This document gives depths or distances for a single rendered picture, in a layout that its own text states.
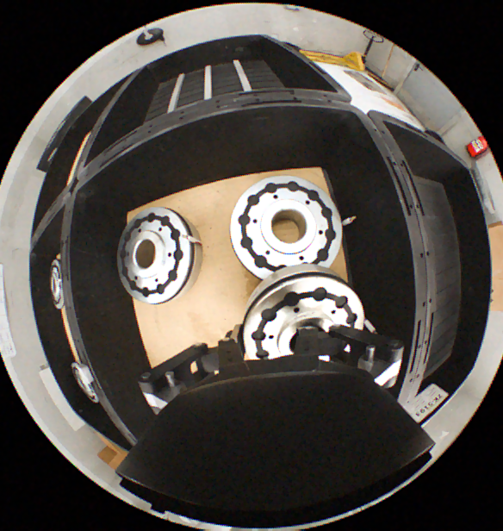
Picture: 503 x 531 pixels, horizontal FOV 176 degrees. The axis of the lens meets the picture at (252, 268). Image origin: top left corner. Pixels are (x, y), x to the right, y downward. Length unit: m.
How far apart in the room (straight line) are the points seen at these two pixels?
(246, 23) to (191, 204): 3.25
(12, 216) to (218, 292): 3.48
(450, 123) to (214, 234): 3.06
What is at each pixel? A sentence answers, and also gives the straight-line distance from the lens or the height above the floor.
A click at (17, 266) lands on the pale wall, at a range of 3.26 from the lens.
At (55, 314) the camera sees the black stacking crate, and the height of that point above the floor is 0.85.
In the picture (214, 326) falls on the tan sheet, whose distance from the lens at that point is 0.20.
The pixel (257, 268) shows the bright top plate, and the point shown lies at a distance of 0.16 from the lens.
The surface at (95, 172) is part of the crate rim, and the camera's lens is 0.20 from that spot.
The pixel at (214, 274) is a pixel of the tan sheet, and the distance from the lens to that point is 0.19.
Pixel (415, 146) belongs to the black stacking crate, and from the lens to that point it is 0.26.
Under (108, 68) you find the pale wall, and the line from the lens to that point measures 3.48.
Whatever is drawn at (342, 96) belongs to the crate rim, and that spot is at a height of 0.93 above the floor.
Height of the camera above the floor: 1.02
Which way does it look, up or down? 85 degrees down
